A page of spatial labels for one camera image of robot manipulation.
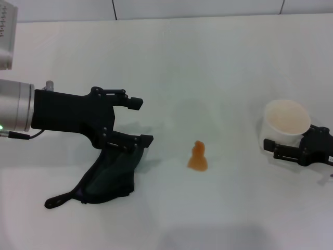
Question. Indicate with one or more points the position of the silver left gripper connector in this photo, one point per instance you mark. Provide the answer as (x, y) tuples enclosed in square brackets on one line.
[(48, 86)]

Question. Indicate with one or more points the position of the white paper cup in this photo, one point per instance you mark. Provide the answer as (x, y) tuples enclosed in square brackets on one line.
[(281, 132)]

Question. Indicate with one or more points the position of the orange liquid stain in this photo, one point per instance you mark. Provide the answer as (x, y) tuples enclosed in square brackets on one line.
[(197, 161)]

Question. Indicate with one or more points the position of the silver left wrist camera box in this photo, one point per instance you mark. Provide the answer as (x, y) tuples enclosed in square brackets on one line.
[(6, 31)]

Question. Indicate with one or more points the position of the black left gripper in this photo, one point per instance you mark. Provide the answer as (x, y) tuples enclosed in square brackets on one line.
[(70, 114)]

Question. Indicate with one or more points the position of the dark blue rag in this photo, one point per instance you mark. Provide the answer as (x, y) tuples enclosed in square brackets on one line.
[(109, 179)]

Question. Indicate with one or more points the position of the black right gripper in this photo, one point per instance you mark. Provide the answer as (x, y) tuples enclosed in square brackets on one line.
[(316, 151)]

